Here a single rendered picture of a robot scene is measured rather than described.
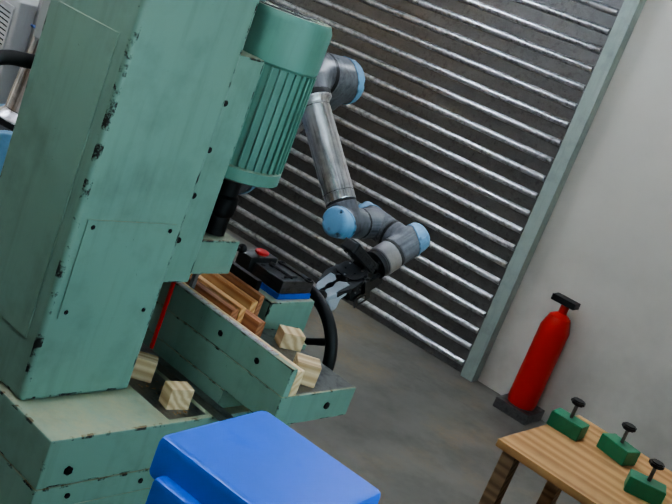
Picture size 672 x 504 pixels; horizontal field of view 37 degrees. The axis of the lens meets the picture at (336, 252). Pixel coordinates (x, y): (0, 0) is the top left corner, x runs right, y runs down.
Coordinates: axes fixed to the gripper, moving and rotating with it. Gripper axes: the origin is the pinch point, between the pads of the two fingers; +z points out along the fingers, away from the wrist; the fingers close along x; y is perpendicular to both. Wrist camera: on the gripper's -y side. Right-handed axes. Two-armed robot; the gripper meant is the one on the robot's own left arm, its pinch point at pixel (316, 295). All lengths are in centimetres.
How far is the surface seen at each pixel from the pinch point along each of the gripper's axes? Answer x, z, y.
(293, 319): -11.0, 16.4, -10.5
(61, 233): -10, 60, -56
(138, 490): -24, 64, -10
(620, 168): 56, -239, 106
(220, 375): -19.4, 41.4, -18.5
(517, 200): 94, -217, 132
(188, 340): -9.2, 40.6, -19.7
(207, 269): -4.6, 31.4, -28.7
